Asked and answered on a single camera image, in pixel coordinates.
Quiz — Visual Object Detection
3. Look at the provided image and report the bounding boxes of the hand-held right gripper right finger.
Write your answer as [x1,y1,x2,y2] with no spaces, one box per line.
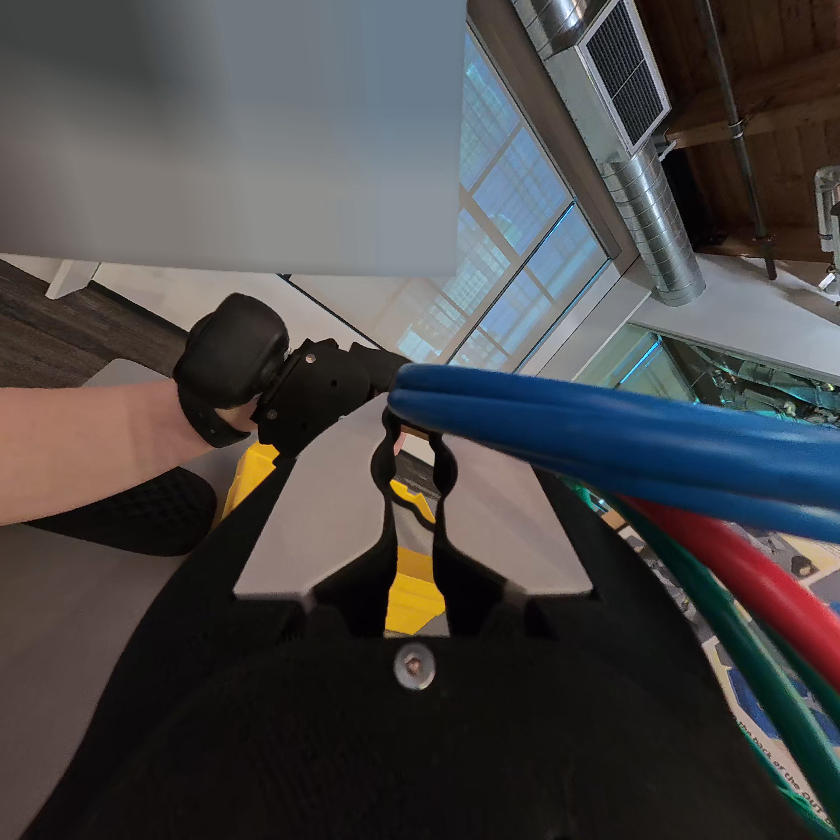
[430,427,596,636]

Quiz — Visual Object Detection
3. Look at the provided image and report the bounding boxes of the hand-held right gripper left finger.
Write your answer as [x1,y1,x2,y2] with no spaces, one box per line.
[233,399,400,636]

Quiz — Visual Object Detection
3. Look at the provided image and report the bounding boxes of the blue ethernet cable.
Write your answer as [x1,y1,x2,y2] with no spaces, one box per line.
[387,363,840,546]

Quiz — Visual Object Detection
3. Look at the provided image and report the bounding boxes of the red ethernet cable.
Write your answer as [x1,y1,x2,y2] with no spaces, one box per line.
[613,495,840,693]

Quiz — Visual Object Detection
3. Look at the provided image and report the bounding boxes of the green ethernet cable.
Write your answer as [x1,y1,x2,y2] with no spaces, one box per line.
[564,476,840,828]

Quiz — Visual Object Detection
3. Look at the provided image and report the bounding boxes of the person's left forearm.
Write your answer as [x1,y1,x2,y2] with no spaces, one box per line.
[0,377,221,527]

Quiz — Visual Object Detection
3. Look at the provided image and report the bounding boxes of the yellow plastic bin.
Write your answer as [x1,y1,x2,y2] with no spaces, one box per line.
[220,441,447,637]

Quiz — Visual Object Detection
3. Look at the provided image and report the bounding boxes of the black mesh pad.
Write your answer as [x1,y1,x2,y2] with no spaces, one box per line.
[23,466,219,559]

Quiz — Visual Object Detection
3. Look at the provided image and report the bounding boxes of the large paned window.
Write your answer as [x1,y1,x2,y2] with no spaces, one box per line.
[394,23,614,378]

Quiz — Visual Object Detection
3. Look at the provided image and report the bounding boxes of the white table leg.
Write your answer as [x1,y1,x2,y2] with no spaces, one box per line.
[46,260,101,301]

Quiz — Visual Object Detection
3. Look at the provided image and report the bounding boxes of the glass partition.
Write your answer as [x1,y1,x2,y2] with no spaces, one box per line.
[571,322,840,431]

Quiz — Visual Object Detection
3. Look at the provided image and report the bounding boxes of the printed instruction sheet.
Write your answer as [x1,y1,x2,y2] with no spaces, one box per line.
[591,492,840,840]

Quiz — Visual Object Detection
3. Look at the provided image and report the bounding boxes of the air vent grille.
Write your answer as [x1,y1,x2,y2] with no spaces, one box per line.
[576,0,673,153]

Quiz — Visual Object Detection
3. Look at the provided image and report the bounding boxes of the bundle of silver insulated pipes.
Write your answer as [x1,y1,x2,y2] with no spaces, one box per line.
[814,166,840,306]

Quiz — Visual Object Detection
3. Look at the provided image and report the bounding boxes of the metal ceiling pipe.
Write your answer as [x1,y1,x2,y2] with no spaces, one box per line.
[694,0,781,282]

